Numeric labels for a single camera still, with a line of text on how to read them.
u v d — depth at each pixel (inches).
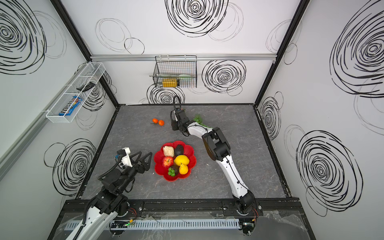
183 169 32.2
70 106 26.4
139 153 30.4
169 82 34.7
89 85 31.8
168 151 34.2
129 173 26.3
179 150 35.4
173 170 31.7
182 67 37.9
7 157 20.1
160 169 32.3
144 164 26.6
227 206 29.1
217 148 24.6
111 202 22.7
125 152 26.0
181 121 33.6
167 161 32.6
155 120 42.3
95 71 37.4
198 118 42.6
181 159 33.8
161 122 41.6
